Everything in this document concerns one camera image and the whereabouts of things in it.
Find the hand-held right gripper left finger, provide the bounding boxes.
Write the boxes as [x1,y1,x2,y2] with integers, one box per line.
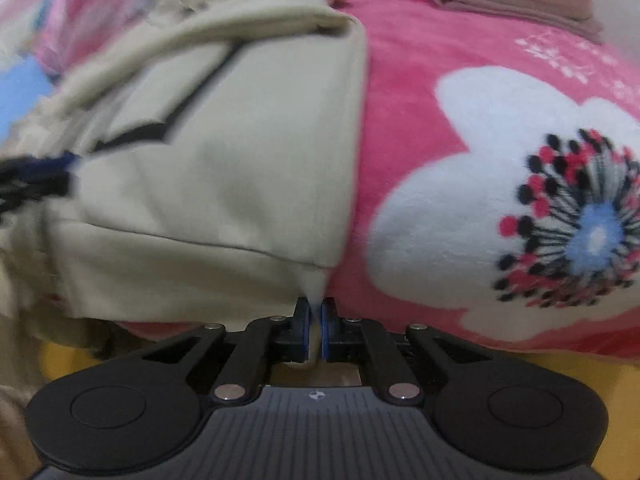
[142,297,311,403]

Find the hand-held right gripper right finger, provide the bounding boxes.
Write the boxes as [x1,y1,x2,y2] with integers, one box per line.
[320,297,493,405]

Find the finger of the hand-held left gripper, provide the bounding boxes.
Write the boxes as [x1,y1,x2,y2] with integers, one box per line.
[0,152,83,213]

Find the beige zip jacket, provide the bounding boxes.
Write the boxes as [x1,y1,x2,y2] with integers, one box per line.
[0,0,371,391]

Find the blue cloth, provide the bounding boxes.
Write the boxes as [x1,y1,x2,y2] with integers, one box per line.
[0,57,56,136]

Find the pink floral duvet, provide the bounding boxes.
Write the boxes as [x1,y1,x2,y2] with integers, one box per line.
[0,0,416,71]

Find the pink flower-print blanket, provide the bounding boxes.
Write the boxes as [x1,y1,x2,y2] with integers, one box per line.
[42,0,640,361]

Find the folded cream cloth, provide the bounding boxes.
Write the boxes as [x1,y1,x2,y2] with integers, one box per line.
[410,0,606,43]

